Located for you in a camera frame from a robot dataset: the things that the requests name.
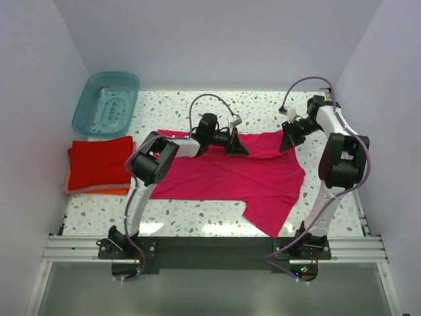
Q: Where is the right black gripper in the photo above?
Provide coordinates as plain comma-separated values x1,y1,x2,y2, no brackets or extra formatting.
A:
280,118,322,152

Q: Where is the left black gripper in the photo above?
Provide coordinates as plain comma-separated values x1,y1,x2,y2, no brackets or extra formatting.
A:
207,126,249,156

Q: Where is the magenta t-shirt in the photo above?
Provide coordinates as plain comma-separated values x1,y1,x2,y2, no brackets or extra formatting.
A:
151,131,305,238

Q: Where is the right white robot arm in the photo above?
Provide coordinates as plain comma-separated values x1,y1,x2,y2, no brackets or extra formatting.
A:
280,95,370,259

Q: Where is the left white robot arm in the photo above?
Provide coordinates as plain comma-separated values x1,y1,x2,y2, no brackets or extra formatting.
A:
100,113,249,258

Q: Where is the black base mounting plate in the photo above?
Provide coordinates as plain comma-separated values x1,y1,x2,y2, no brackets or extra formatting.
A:
96,236,332,280

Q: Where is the teal plastic bin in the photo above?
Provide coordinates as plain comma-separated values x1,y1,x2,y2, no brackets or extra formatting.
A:
72,71,139,139

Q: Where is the folded red t-shirt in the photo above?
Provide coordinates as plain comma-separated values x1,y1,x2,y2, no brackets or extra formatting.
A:
67,135,137,191

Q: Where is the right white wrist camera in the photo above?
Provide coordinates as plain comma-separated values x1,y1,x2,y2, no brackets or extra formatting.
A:
279,107,297,122

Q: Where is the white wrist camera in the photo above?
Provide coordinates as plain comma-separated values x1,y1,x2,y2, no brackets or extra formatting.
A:
279,107,297,122
228,114,243,127

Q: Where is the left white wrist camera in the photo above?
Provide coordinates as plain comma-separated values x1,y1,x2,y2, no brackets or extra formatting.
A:
228,114,243,127

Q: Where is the aluminium frame rail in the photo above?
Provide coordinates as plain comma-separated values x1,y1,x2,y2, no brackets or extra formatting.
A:
41,236,389,263

